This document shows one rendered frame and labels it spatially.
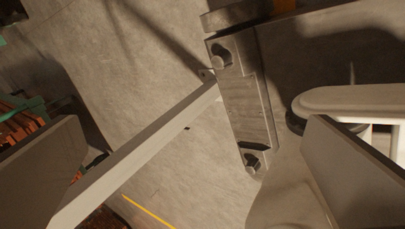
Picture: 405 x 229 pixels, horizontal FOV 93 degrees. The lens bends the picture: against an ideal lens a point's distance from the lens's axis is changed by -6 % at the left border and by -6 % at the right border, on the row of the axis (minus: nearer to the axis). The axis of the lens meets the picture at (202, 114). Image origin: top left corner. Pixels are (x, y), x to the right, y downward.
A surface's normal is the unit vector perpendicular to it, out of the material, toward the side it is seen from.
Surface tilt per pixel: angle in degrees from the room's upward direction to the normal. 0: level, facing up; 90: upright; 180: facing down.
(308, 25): 0
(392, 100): 90
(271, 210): 112
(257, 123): 0
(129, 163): 90
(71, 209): 90
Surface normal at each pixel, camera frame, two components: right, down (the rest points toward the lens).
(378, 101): -0.32, -0.85
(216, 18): -0.58, 0.50
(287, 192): -0.24, -0.97
